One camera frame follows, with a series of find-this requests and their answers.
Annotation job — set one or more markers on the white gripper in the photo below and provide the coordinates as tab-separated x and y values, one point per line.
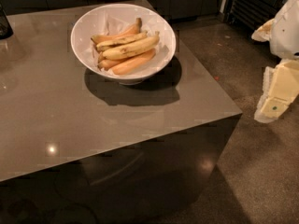
287	32

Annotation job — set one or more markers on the large yellow banana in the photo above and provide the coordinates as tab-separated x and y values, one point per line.
132	49

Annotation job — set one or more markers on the orange banana at back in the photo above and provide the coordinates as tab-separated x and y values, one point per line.
133	29

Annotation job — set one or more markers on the orange banana at front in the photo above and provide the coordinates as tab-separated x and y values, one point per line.
132	63

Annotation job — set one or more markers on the white paper bowl liner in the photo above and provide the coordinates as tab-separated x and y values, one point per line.
139	47

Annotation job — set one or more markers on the small orange banana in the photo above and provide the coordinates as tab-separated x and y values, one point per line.
106	63

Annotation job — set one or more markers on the white ceramic bowl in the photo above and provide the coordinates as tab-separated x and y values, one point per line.
84	38

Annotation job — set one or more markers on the dark slatted appliance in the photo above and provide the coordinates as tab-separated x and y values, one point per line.
252	13

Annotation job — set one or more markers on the dark object at table corner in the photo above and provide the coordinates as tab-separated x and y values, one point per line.
5	28

